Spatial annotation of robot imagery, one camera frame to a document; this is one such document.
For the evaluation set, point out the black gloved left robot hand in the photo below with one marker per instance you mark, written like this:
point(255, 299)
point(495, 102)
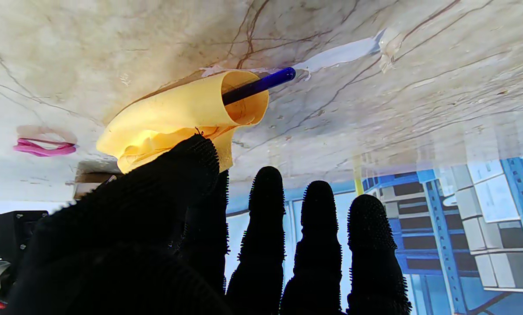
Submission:
point(134, 245)

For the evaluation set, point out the yellow cloth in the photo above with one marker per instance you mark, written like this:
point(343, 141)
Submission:
point(173, 113)

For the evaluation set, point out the blue glass rod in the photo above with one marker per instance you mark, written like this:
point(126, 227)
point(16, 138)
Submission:
point(257, 86)

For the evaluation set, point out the pink rubber band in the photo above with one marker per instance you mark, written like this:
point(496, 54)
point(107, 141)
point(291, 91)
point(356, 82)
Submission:
point(42, 148)

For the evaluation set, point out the printed warehouse backdrop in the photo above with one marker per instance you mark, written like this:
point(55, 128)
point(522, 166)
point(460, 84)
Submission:
point(462, 240)

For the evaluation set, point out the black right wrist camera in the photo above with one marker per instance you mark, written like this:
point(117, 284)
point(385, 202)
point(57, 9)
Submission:
point(14, 232)

